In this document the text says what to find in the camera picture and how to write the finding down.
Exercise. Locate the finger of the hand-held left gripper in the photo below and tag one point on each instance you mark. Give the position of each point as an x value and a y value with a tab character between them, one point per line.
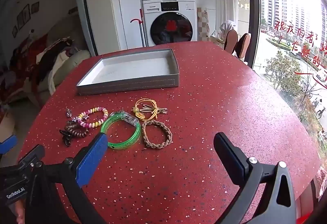
7	143
32	153

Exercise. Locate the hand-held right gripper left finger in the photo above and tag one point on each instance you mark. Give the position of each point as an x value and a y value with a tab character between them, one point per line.
94	152

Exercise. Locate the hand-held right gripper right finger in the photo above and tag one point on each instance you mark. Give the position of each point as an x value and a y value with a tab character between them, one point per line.
230	157

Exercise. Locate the black claw hair clip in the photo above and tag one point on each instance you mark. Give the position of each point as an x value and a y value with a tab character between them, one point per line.
67	141

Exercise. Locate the green translucent bangle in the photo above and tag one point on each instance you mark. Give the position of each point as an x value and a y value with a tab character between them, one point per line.
135	134

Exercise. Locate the grey jewelry tray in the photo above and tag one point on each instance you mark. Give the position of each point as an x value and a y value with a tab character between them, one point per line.
127	84

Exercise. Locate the beige rabbit ear hair clip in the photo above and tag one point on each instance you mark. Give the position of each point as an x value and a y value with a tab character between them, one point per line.
163	110

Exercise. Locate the person's left hand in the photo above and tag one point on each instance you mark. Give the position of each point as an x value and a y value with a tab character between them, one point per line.
20	212

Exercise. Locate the pile of clothes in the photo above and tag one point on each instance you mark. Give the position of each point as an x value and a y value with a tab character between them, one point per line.
30	60

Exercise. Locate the cream sofa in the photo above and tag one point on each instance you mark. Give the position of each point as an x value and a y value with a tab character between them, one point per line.
74	60

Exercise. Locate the white cloth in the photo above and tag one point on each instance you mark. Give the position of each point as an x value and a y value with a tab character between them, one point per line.
228	27

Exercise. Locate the checkered cloth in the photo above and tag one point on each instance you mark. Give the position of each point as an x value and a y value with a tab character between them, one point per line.
203	24

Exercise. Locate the white tall cabinet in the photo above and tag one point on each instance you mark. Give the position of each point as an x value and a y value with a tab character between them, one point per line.
109	9

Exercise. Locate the white washing machine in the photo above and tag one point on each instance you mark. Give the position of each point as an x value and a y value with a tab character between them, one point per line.
153	9

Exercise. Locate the dark picture frame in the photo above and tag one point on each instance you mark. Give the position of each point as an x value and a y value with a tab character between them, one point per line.
14	30
26	12
20	20
35	7

